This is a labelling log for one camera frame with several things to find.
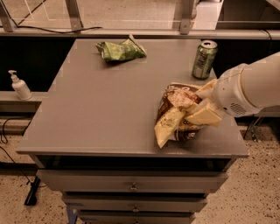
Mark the brown sea salt chip bag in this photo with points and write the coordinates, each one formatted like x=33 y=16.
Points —
x=178 y=101

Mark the green soda can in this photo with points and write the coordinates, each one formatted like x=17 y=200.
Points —
x=204 y=59

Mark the green crumpled chip bag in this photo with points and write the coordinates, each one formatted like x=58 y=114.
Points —
x=129 y=49

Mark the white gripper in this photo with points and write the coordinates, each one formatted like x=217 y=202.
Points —
x=229 y=91

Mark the drawer knob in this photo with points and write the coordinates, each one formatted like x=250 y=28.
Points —
x=135 y=209
x=133 y=187

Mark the top drawer knob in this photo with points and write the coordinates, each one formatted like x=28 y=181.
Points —
x=133 y=187

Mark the white pump soap bottle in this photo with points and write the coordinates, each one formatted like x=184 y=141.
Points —
x=20 y=87

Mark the grey drawer cabinet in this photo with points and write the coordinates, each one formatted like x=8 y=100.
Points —
x=93 y=136

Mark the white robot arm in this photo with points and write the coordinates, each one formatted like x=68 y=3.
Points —
x=243 y=90

